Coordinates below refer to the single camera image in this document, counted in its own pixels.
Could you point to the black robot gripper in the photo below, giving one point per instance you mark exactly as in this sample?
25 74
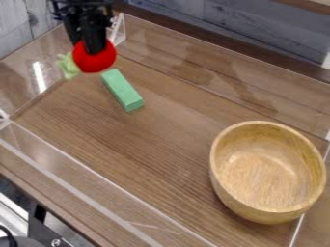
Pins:
95 11

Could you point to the red plush tomato green leaf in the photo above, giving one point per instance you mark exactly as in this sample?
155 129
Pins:
79 61

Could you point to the green foam block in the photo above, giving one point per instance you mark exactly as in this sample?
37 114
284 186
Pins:
121 90

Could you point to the wooden bowl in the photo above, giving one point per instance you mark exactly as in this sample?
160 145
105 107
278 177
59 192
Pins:
267 171

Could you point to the clear acrylic corner bracket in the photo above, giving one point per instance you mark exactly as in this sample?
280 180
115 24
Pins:
115 30

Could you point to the clear acrylic tray wall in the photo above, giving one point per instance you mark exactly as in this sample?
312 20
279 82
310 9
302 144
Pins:
111 216

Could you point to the black table leg bracket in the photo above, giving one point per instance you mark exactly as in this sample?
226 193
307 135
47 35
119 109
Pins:
40 232

